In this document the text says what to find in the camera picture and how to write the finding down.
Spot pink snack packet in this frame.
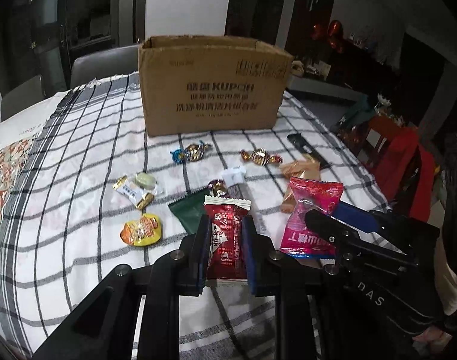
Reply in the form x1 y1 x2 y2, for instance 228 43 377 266
280 176 344 259

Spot red snack packet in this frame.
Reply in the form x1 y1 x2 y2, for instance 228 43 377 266
204 196 251 281

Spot dark green snack packet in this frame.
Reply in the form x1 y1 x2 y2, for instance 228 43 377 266
168 188 209 235

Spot tan fortune biscuit packet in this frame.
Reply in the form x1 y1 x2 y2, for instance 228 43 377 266
279 157 322 215

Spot white gold candy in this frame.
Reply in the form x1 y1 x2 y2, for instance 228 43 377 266
113 175 154 211

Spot white black snack stick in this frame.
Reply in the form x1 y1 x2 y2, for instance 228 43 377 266
220 165 246 188

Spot right hand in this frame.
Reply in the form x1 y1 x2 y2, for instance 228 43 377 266
413 326 452 353

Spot yellow orange snack packet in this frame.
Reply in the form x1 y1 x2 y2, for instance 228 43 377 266
120 214 162 247

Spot red chair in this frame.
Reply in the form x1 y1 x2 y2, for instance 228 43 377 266
368 115 436 222

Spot purple wrapped candy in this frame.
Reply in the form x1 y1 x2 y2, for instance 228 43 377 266
207 180 229 197

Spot red gold wrapped candy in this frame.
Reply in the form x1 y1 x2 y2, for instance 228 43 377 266
240 149 283 167

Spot green mochi candy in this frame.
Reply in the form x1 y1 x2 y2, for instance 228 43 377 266
134 172 158 195

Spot blue gold wrapped candy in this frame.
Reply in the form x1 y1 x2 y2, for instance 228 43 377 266
170 141 212 165

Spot checkered tablecloth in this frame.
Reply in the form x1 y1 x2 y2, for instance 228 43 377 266
0 74 389 358

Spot cardboard box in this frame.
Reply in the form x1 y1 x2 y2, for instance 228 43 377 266
138 35 293 137

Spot red balloons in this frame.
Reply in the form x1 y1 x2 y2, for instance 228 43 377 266
311 19 344 53

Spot grey chair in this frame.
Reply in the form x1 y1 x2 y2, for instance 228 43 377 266
71 44 140 89
1 75 45 121

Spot patterned floral mat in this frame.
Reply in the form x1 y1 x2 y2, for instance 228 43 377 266
0 136 35 222

